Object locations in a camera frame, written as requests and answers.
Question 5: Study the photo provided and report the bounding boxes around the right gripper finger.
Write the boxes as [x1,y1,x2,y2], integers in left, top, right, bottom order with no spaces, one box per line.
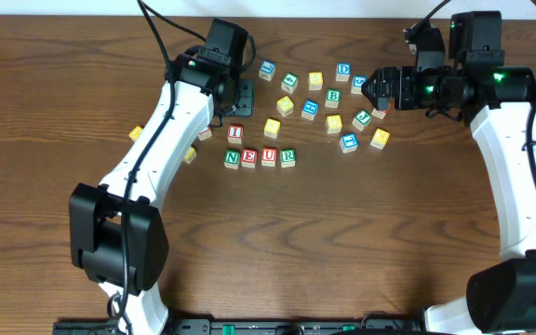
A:
[361,75,377,93]
[364,92,389,111]

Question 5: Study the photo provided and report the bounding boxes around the green N block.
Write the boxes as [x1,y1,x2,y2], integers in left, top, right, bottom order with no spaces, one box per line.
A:
[223,150,241,169]

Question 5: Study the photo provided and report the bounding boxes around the red E block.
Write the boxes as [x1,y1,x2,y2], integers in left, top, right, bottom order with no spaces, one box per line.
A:
[241,149,258,168]

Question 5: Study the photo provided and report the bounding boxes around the red U block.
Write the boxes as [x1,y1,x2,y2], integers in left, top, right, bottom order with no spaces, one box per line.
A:
[261,147,278,168]

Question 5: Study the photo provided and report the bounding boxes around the green R block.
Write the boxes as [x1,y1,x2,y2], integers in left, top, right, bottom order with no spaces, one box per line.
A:
[280,149,297,168]

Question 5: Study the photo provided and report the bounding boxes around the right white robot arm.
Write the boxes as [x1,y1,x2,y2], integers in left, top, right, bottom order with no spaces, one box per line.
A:
[361,66,536,334]

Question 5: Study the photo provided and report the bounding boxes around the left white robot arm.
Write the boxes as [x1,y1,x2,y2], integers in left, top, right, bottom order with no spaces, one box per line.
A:
[69,49,253,334]

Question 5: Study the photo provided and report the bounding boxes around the red block under gripper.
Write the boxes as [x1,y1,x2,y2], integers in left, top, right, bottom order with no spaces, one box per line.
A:
[371,104,391,119]

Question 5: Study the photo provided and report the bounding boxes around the blue 5 block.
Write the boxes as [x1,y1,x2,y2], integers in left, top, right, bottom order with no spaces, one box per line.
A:
[351,75,367,94]

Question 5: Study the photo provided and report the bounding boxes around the green J block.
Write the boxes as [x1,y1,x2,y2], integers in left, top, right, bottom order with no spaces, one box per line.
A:
[352,109,372,131]

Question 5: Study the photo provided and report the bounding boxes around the blue D block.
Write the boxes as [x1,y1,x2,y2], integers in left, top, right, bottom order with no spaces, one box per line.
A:
[336,62,352,82]

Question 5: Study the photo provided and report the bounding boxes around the red I block centre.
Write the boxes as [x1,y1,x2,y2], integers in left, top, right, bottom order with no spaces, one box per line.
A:
[227,125,244,144]

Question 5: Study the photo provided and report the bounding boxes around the red i block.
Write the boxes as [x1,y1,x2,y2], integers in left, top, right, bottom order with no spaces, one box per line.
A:
[198,127,212,141]
[227,125,244,144]

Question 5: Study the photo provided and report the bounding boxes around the yellow M block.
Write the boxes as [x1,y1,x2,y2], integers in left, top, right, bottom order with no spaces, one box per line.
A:
[370,127,391,150]

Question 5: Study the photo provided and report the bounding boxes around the green B block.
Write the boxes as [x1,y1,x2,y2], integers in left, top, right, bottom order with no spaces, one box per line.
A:
[325,88,342,108]

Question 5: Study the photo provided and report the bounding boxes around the blue L block right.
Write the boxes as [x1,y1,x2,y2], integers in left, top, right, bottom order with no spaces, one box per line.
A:
[259,60,276,81]

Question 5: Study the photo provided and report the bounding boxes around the yellow S block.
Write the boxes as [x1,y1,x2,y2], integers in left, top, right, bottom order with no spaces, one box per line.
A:
[264,118,281,139]

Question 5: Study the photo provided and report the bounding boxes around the yellow O block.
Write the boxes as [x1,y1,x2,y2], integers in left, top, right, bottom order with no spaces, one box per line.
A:
[276,96,294,117]

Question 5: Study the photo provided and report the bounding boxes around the red I block left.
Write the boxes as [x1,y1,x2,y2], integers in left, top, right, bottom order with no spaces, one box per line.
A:
[198,127,212,141]

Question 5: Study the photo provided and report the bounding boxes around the yellow block centre right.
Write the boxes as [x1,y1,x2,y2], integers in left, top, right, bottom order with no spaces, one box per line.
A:
[326,114,342,134]

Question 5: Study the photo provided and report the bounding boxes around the green 4 block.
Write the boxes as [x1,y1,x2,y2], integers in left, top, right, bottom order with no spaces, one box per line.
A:
[281,72,299,94]

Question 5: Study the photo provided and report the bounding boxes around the blue T block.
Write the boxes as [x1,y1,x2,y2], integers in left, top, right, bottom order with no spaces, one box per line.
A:
[340,133,358,154]

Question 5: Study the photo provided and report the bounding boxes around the yellow block top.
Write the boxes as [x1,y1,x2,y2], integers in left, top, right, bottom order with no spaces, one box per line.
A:
[308,72,324,91]

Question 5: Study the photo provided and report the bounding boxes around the blue H block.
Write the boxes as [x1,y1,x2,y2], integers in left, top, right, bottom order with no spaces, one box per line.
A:
[301,100,319,121]

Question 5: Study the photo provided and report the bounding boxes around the yellow Q block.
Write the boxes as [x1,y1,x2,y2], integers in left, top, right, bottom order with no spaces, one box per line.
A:
[183,146,196,164]

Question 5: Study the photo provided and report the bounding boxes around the yellow K block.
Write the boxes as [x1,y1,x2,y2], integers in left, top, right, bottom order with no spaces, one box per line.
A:
[128,126,143,142]

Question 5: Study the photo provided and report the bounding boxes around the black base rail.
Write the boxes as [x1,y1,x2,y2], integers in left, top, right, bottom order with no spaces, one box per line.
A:
[51,316,426,335]

